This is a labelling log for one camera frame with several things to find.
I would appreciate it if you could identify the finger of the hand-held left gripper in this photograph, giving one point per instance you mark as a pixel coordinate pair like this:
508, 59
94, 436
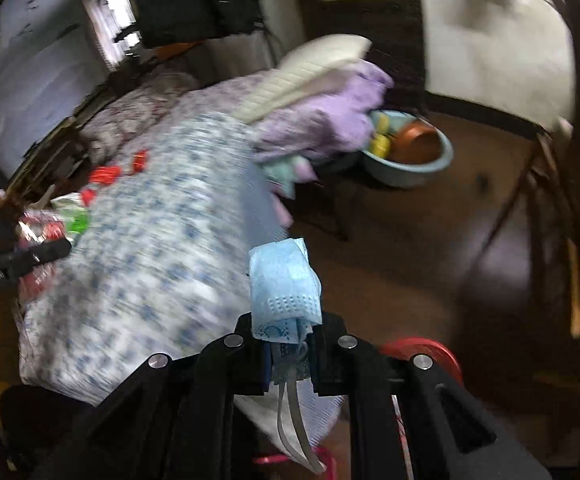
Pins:
45, 253

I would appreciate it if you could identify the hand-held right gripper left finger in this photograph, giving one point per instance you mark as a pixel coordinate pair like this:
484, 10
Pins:
220, 375

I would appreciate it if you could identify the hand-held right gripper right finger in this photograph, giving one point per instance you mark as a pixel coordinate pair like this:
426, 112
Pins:
335, 365

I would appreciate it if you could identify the blue face mask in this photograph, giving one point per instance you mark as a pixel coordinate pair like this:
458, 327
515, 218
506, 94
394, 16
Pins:
280, 285

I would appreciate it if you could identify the red clear plastic packet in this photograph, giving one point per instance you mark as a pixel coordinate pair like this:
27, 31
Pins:
42, 230

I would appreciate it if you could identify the green white packet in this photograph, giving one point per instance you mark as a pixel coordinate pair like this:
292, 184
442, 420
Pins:
72, 212

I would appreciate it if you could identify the red crumpled wrapper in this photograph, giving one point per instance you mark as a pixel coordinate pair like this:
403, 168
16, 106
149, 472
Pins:
141, 161
106, 175

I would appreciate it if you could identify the red round lid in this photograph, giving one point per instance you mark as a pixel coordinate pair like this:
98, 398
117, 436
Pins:
439, 355

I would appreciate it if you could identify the blue floral bed sheet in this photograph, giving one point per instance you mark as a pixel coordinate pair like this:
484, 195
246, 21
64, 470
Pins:
160, 260

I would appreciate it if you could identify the folded floral quilt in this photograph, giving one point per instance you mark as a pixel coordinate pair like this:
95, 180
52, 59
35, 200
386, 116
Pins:
135, 105

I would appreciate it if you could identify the pastel green pink cloth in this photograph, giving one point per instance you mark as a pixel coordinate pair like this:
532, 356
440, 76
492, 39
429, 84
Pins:
290, 175

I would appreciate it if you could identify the light blue basin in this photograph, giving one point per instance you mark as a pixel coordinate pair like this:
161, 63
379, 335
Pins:
409, 176

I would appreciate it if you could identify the purple floral bed sheet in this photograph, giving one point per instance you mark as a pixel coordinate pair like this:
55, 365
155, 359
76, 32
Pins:
220, 95

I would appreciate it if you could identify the copper bowl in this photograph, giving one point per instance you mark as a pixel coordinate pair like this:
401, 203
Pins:
417, 142

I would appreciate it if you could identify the orange board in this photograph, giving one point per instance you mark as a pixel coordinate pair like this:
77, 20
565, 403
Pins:
175, 49

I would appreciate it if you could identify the window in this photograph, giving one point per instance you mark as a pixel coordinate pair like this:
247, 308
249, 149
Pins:
112, 20

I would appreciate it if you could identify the purple cloth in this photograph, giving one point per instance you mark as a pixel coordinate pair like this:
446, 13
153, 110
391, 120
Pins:
330, 110

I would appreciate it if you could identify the dark wooden chair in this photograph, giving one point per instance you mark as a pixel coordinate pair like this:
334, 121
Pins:
544, 200

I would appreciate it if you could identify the black hanging jacket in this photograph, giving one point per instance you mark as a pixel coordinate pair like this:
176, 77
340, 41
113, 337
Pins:
195, 0

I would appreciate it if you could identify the white quilted pillow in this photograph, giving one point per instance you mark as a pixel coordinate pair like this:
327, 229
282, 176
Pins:
315, 60

